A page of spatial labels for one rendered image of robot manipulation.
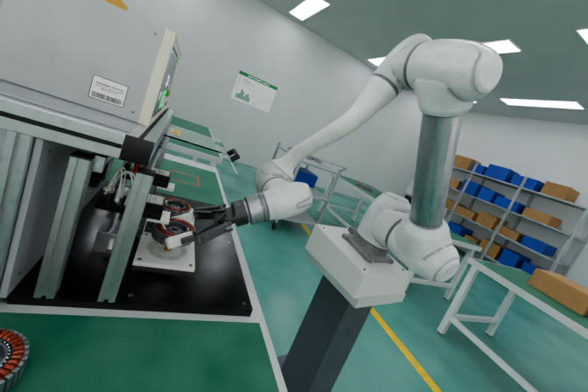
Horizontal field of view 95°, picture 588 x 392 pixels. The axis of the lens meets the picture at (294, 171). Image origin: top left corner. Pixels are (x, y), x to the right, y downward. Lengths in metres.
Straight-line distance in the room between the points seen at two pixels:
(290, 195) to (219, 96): 5.37
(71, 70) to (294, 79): 5.93
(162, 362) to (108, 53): 0.59
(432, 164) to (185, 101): 5.56
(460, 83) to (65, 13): 0.81
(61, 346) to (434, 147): 0.91
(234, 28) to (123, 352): 5.93
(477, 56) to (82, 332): 0.96
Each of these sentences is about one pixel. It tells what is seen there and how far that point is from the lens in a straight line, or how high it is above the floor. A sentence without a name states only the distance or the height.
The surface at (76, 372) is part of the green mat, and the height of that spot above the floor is 0.75.
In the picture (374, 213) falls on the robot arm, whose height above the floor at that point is 1.03.
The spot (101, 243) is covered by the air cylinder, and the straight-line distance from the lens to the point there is 0.83.
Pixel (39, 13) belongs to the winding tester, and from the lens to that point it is 0.71.
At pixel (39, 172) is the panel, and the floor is 1.01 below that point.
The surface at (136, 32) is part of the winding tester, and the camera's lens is 0.67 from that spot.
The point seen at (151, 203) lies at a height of 0.92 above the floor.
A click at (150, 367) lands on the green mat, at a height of 0.75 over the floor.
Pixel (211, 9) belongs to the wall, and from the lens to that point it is 6.24.
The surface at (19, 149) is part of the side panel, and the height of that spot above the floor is 1.04.
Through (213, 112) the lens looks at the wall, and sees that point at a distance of 6.10.
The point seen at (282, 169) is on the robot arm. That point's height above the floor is 1.08.
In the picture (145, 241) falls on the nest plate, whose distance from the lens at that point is 0.89.
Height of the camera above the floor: 1.23
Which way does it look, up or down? 9 degrees down
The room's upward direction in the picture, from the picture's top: 22 degrees clockwise
